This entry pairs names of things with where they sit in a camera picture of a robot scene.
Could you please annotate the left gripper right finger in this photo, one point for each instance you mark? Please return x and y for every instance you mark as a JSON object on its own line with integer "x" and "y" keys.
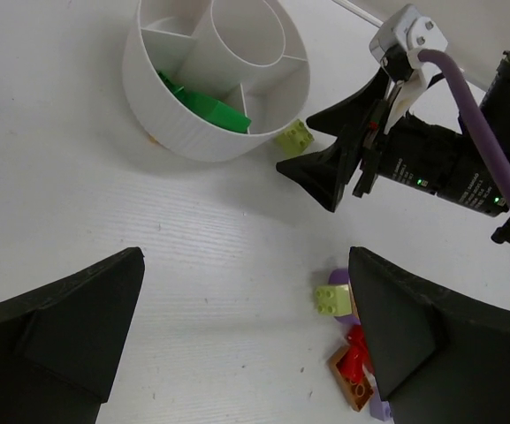
{"x": 438, "y": 355}

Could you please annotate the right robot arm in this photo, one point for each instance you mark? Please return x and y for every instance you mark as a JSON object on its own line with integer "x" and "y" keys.
{"x": 495, "y": 107}

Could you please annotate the dark green curved lego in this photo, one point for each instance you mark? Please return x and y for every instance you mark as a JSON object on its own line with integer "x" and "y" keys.
{"x": 215, "y": 112}

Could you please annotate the light yellow lego brick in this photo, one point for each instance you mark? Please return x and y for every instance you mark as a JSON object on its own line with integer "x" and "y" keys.
{"x": 333, "y": 300}

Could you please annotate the brown lego plate left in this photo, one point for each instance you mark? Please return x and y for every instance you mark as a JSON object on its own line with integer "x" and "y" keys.
{"x": 357, "y": 394}

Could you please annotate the purple butterfly curved lego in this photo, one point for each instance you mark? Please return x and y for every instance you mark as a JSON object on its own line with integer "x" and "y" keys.
{"x": 339, "y": 277}

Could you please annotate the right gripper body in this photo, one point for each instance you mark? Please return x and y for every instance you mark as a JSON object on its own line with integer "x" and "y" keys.
{"x": 429, "y": 158}

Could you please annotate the white round divided container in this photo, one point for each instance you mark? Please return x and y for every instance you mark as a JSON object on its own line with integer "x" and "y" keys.
{"x": 247, "y": 54}

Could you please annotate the lavender 2x2 lego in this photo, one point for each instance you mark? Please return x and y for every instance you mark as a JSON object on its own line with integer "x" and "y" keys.
{"x": 379, "y": 409}

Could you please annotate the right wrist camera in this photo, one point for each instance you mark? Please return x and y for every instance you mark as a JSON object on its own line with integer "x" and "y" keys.
{"x": 405, "y": 31}

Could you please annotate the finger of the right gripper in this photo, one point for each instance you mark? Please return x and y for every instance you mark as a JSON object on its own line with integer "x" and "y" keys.
{"x": 352, "y": 110}
{"x": 324, "y": 175}

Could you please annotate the lone light yellow lego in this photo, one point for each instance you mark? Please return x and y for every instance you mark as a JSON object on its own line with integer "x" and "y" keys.
{"x": 295, "y": 139}

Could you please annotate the green 2x4 lego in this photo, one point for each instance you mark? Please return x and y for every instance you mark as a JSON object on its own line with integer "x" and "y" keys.
{"x": 175, "y": 89}

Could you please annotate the red lego brick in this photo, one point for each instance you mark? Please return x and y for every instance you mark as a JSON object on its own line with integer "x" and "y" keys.
{"x": 357, "y": 358}

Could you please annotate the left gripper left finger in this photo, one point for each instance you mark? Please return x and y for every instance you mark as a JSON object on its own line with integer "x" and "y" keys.
{"x": 61, "y": 344}

